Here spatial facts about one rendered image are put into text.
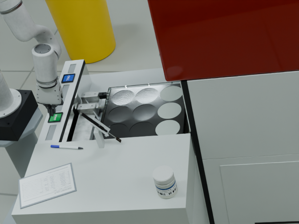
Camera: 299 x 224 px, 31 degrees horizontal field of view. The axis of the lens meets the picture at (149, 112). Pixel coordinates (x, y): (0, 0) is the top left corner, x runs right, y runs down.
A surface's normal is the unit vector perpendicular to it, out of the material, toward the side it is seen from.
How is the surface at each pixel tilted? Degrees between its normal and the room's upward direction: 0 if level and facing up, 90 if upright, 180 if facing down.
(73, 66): 0
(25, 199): 0
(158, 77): 0
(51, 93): 91
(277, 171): 90
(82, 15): 93
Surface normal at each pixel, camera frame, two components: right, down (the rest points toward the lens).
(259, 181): -0.10, 0.68
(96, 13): 0.70, 0.40
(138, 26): -0.19, -0.73
